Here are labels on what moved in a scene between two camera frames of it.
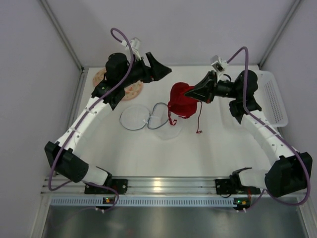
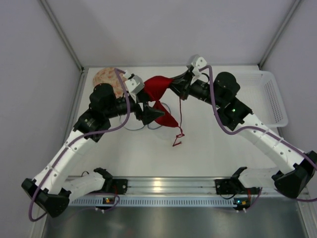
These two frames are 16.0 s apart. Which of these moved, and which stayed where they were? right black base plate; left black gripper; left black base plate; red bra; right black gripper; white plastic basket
Moved: red bra; right black gripper; left black gripper
Stayed: left black base plate; right black base plate; white plastic basket
